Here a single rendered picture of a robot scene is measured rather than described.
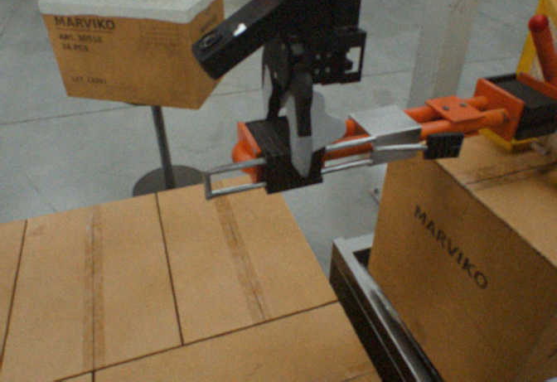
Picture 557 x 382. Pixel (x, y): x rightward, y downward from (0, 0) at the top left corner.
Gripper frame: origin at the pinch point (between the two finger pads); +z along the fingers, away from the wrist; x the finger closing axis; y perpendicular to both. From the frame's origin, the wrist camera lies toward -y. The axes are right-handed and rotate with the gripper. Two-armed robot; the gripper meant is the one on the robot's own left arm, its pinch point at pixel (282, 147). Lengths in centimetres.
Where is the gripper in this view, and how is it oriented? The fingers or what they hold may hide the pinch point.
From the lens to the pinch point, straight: 51.1
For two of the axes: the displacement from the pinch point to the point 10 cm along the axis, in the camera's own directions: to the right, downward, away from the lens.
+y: 9.4, -2.0, 2.9
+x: -3.5, -5.5, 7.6
